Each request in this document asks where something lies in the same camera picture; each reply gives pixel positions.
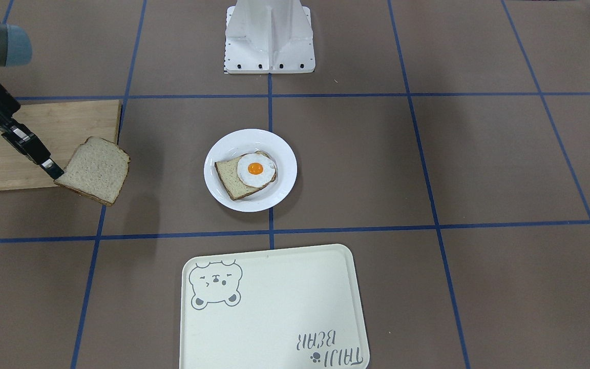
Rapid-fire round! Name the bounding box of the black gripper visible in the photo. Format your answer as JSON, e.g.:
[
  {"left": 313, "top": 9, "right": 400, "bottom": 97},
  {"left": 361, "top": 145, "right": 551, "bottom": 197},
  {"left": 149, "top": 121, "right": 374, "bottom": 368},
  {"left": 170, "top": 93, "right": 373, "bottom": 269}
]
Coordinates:
[{"left": 0, "top": 84, "right": 64, "bottom": 180}]

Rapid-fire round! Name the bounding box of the bread slice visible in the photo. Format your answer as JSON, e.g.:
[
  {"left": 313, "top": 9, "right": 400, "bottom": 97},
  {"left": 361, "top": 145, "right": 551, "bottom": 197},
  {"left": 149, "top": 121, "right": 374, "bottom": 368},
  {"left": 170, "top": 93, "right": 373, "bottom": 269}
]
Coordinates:
[
  {"left": 54, "top": 136, "right": 131, "bottom": 207},
  {"left": 215, "top": 151, "right": 277, "bottom": 200}
]

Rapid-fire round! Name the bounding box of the bread slice under egg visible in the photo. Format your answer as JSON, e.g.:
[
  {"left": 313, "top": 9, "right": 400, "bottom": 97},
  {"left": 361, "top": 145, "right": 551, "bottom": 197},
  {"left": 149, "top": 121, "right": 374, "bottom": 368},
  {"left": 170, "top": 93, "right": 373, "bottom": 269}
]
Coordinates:
[{"left": 215, "top": 151, "right": 277, "bottom": 200}]

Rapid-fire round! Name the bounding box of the white round plate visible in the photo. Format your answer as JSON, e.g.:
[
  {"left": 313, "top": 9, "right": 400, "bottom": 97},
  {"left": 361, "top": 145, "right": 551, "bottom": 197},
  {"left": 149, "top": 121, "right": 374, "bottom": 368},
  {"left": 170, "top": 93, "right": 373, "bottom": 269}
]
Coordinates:
[{"left": 204, "top": 129, "right": 298, "bottom": 212}]

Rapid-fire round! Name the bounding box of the wooden cutting board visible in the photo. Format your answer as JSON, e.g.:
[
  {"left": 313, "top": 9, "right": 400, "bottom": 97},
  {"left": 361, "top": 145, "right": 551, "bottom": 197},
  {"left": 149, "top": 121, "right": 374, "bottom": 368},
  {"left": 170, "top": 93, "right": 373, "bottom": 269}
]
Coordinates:
[{"left": 0, "top": 100, "right": 121, "bottom": 191}]

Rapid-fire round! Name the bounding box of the fried egg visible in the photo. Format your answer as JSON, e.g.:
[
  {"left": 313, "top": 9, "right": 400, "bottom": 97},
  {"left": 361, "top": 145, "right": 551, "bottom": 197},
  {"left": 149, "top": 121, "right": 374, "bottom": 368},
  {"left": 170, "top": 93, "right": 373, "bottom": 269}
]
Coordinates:
[{"left": 237, "top": 152, "right": 277, "bottom": 189}]

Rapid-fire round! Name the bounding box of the cream bear serving tray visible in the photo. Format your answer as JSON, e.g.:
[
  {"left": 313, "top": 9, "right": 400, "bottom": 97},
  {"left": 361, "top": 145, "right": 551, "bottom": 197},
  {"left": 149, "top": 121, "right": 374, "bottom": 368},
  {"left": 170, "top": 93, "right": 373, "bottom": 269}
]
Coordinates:
[{"left": 179, "top": 243, "right": 370, "bottom": 368}]

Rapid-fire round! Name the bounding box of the white camera mast base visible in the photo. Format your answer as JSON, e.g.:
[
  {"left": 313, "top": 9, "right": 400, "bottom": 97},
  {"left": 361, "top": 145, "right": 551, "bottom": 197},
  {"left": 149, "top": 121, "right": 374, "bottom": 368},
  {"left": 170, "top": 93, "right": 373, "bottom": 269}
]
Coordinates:
[{"left": 223, "top": 1, "right": 316, "bottom": 74}]

